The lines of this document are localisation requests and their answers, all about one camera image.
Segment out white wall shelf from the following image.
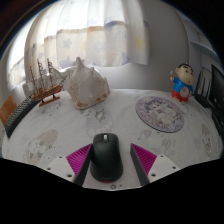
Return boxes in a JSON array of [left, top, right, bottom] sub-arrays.
[[189, 24, 218, 59]]

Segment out black monitor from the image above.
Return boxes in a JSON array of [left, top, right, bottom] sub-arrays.
[[209, 64, 224, 121]]

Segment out black router with antennas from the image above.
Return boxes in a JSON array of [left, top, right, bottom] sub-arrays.
[[194, 70, 214, 108]]

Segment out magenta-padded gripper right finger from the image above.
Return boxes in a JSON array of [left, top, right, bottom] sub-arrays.
[[129, 143, 181, 187]]

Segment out wooden model sailing ship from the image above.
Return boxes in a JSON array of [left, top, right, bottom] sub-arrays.
[[29, 58, 69, 108]]

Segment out black keyboard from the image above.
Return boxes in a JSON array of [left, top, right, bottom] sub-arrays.
[[3, 96, 40, 139]]

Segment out black computer mouse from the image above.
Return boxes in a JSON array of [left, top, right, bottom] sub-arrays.
[[89, 132, 124, 183]]

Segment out round purple printed mouse pad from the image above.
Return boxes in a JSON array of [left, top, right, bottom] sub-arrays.
[[134, 95, 185, 134]]

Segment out cartoon boy figure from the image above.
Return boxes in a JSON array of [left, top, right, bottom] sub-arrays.
[[169, 63, 195, 103]]

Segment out large white conch shell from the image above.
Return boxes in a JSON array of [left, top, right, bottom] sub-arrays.
[[67, 56, 111, 110]]

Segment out white star-print curtain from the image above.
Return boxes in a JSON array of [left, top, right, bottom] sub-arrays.
[[6, 0, 149, 91]]

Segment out white printed tablecloth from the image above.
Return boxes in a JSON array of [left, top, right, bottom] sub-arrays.
[[0, 88, 224, 192]]

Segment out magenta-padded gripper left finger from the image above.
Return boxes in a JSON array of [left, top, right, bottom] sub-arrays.
[[44, 143, 94, 187]]

